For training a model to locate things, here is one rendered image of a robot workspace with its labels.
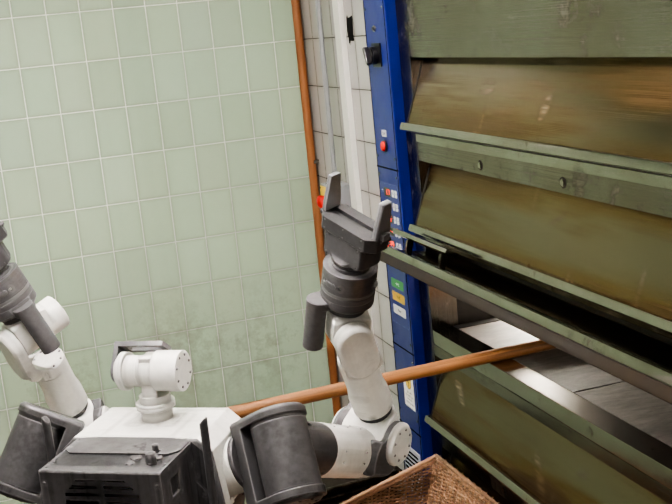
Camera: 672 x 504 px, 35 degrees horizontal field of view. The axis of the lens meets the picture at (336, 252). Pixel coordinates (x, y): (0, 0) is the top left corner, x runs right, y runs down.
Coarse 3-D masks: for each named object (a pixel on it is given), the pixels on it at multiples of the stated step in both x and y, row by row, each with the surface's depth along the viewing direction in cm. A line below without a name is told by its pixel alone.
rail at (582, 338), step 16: (400, 256) 258; (432, 272) 240; (448, 272) 234; (464, 288) 225; (480, 288) 218; (496, 304) 211; (512, 304) 205; (544, 320) 194; (576, 336) 183; (592, 336) 180; (608, 352) 174; (624, 352) 171; (640, 368) 166; (656, 368) 162
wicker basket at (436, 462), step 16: (416, 464) 285; (432, 464) 286; (448, 464) 279; (384, 480) 282; (416, 480) 285; (432, 480) 286; (448, 480) 278; (464, 480) 269; (352, 496) 280; (368, 496) 281; (384, 496) 283; (400, 496) 285; (416, 496) 286; (432, 496) 285; (448, 496) 277; (464, 496) 269; (480, 496) 262
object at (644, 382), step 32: (384, 256) 268; (416, 256) 268; (448, 256) 274; (448, 288) 232; (512, 288) 234; (512, 320) 205; (576, 320) 204; (608, 320) 208; (576, 352) 183; (640, 352) 181; (640, 384) 166
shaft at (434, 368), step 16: (480, 352) 252; (496, 352) 253; (512, 352) 254; (528, 352) 255; (416, 368) 247; (432, 368) 247; (448, 368) 249; (464, 368) 251; (336, 384) 241; (272, 400) 236; (288, 400) 237; (304, 400) 238; (320, 400) 240; (240, 416) 234
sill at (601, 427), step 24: (456, 336) 277; (504, 360) 254; (504, 384) 247; (528, 384) 237; (552, 384) 235; (552, 408) 227; (576, 408) 220; (600, 408) 219; (600, 432) 209; (624, 432) 206; (624, 456) 202; (648, 456) 194
